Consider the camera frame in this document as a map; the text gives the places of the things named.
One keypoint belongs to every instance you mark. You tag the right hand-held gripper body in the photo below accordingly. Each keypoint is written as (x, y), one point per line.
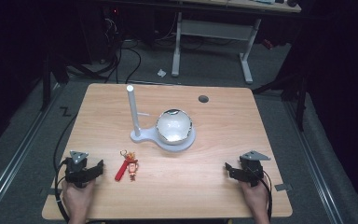
(253, 169)

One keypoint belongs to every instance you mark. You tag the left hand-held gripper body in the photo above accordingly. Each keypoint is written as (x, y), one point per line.
(74, 171)

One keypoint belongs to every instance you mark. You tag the person's left hand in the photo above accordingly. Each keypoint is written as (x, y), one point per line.
(77, 199)

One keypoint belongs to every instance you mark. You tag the person's right hand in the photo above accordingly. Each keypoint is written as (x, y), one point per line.
(256, 199)

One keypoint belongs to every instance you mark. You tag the grey tape piece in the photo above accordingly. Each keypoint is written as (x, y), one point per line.
(47, 191)
(283, 187)

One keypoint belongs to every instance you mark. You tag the white stand with pole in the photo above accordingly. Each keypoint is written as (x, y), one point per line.
(133, 109)

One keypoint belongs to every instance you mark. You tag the silver metal bowl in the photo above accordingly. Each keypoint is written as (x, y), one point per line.
(174, 126)

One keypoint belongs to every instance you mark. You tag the black metal stand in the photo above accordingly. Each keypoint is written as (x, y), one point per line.
(51, 71)
(295, 93)

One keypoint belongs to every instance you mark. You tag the white paper scrap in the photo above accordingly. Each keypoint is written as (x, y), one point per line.
(161, 73)

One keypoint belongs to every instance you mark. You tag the red object under desk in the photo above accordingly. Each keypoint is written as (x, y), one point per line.
(268, 44)

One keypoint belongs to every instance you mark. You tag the white-framed desk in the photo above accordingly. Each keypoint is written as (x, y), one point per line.
(214, 31)

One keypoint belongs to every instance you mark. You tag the metal floor rail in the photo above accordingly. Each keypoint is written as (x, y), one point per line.
(313, 161)
(15, 161)

